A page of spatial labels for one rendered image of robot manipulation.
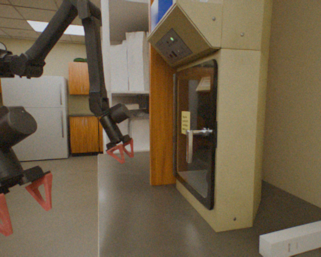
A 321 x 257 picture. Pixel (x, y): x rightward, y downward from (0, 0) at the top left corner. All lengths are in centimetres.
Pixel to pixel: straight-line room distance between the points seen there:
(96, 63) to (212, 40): 53
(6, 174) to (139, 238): 34
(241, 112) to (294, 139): 43
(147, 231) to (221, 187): 23
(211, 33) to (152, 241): 52
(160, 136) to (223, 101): 40
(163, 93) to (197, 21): 40
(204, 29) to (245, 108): 22
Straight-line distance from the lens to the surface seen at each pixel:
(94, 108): 97
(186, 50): 69
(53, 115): 548
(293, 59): 105
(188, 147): 62
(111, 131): 95
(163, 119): 92
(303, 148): 100
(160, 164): 95
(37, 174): 58
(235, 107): 62
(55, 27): 111
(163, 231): 67
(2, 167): 56
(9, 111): 52
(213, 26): 61
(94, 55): 100
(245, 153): 65
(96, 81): 98
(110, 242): 64
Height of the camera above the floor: 128
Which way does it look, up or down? 7 degrees down
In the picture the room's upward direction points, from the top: straight up
